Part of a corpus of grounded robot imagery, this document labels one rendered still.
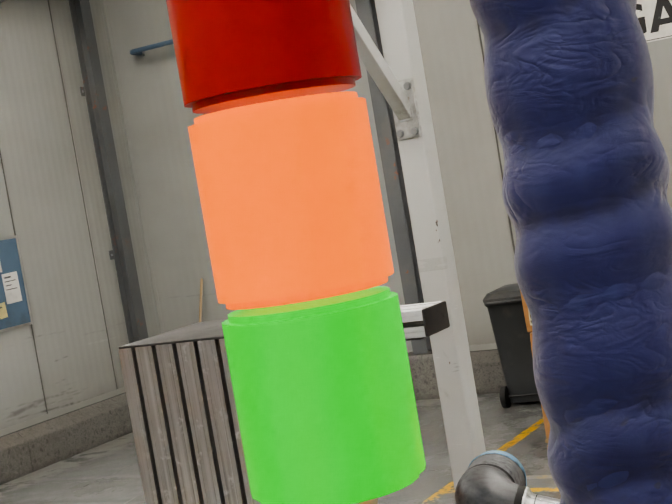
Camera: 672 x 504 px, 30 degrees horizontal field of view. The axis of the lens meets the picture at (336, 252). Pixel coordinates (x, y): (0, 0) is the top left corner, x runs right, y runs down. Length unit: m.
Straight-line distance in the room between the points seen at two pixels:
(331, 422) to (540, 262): 1.43
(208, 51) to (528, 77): 1.41
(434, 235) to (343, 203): 4.79
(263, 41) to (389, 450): 0.11
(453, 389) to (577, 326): 3.47
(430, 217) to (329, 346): 4.79
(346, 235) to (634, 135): 1.43
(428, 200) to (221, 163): 4.78
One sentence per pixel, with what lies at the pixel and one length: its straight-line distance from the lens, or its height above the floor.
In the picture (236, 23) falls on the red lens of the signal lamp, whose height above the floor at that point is 2.29.
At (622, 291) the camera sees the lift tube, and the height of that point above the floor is 2.04.
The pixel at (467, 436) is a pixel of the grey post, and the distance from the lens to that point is 5.23.
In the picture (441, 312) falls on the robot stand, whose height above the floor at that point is 2.01.
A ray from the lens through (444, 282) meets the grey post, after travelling 5.12.
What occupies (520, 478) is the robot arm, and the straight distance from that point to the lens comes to 2.49.
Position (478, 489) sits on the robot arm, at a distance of 2.37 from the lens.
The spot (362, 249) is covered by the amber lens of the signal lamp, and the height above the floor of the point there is 2.23.
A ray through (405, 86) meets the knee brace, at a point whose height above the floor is 2.59.
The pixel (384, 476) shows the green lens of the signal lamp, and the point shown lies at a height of 2.17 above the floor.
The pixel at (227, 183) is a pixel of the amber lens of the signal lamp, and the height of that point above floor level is 2.25.
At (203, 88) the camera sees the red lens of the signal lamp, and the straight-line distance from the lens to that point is 0.33.
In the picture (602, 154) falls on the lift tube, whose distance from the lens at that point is 1.72.
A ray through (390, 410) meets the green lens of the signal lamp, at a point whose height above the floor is 2.18.
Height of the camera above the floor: 2.24
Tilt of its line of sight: 3 degrees down
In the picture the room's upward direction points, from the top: 10 degrees counter-clockwise
